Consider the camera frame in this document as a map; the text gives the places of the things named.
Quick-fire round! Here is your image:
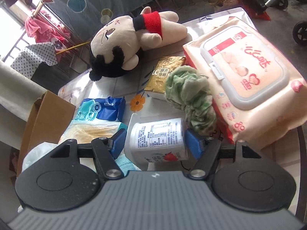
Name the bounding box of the white yogurt cup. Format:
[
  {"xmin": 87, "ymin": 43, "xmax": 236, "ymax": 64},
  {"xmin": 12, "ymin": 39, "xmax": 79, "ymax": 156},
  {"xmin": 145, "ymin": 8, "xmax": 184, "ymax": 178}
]
[{"xmin": 124, "ymin": 113, "xmax": 188, "ymax": 166}]

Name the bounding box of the light blue towel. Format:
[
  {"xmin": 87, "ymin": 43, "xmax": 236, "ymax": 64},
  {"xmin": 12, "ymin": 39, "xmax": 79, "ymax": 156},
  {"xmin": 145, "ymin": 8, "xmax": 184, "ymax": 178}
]
[{"xmin": 115, "ymin": 154, "xmax": 140, "ymax": 176}]

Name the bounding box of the blue tissue pack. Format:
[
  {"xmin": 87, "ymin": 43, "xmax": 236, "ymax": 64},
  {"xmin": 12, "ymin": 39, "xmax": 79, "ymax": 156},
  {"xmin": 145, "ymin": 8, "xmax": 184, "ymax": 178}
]
[{"xmin": 74, "ymin": 97, "xmax": 126, "ymax": 122}]

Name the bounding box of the brown cardboard box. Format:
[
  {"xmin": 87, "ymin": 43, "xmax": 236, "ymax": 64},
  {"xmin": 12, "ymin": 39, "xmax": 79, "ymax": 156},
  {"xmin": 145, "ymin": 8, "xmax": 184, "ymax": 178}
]
[{"xmin": 17, "ymin": 91, "xmax": 75, "ymax": 175}]

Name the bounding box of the green fabric scrunchie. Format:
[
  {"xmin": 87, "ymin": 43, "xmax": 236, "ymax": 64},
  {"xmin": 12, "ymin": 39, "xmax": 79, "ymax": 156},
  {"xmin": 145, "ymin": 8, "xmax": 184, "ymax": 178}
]
[{"xmin": 164, "ymin": 65, "xmax": 216, "ymax": 136}]

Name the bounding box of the white crumpled plastic bag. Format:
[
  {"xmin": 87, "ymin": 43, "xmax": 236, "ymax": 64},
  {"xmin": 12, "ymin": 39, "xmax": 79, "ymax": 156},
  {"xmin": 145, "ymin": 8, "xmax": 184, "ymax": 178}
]
[{"xmin": 21, "ymin": 142, "xmax": 58, "ymax": 172}]

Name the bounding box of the large wet wipes pack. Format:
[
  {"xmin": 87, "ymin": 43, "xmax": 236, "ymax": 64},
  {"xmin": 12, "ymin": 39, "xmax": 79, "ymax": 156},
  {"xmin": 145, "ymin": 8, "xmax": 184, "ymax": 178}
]
[{"xmin": 183, "ymin": 17, "xmax": 306, "ymax": 149}]

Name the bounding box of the gold snack packet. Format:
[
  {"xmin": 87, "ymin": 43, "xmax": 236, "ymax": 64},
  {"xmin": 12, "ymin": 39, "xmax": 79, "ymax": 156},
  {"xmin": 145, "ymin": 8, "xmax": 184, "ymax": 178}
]
[{"xmin": 144, "ymin": 56, "xmax": 186, "ymax": 100}]

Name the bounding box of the white curtain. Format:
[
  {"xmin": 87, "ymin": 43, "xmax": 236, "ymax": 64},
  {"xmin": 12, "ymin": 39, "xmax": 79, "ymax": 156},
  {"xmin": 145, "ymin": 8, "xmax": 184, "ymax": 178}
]
[{"xmin": 0, "ymin": 62, "xmax": 46, "ymax": 149}]

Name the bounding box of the yellow stick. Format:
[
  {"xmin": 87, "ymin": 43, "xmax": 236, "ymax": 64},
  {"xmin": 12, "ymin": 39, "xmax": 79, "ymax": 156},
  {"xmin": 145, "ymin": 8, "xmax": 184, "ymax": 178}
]
[{"xmin": 56, "ymin": 41, "xmax": 91, "ymax": 55}]

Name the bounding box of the black haired boy plush doll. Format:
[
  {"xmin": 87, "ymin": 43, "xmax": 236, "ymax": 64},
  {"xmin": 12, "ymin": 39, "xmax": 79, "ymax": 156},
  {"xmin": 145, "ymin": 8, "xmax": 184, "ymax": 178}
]
[{"xmin": 89, "ymin": 6, "xmax": 187, "ymax": 81}]

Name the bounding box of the polka dot cloth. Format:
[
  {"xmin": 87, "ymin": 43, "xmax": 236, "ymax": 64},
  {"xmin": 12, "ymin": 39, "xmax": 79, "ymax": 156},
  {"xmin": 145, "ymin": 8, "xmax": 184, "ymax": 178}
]
[{"xmin": 10, "ymin": 42, "xmax": 58, "ymax": 79}]

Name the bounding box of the pink hanging garment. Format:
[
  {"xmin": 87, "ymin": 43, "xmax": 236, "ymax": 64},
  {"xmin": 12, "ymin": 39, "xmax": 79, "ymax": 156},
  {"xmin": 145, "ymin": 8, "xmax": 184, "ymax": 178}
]
[{"xmin": 24, "ymin": 15, "xmax": 70, "ymax": 51}]

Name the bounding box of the grey blue patterned quilt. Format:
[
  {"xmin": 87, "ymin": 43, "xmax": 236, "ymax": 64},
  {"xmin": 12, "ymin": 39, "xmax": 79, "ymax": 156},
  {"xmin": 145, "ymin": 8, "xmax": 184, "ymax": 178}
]
[{"xmin": 45, "ymin": 0, "xmax": 183, "ymax": 41}]

